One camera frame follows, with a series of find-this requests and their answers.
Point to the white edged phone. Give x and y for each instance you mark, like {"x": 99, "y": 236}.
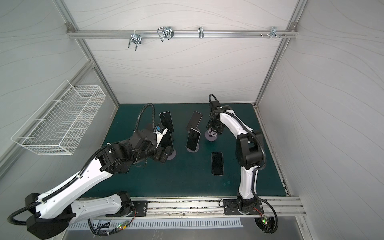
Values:
{"x": 167, "y": 141}

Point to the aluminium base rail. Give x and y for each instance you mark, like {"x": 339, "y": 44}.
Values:
{"x": 206, "y": 207}

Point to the purple phone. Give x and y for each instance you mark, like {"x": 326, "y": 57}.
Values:
{"x": 194, "y": 121}
{"x": 217, "y": 164}

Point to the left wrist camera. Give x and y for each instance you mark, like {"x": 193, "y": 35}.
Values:
{"x": 160, "y": 132}

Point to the aluminium cross rail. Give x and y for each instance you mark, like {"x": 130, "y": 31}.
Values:
{"x": 186, "y": 34}

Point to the purple round stand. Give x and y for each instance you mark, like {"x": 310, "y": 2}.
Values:
{"x": 211, "y": 135}
{"x": 193, "y": 151}
{"x": 172, "y": 155}

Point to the white wire basket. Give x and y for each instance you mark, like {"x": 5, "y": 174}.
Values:
{"x": 57, "y": 127}

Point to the white middle-right phone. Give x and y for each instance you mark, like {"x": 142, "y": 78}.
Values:
{"x": 193, "y": 139}

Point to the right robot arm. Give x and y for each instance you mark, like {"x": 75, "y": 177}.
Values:
{"x": 251, "y": 156}

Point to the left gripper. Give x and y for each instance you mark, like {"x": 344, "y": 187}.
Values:
{"x": 159, "y": 151}

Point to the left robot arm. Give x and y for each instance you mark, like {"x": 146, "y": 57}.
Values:
{"x": 48, "y": 214}

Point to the black back-left phone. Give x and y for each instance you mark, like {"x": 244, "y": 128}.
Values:
{"x": 166, "y": 120}

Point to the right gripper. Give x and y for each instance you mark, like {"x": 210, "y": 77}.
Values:
{"x": 213, "y": 128}

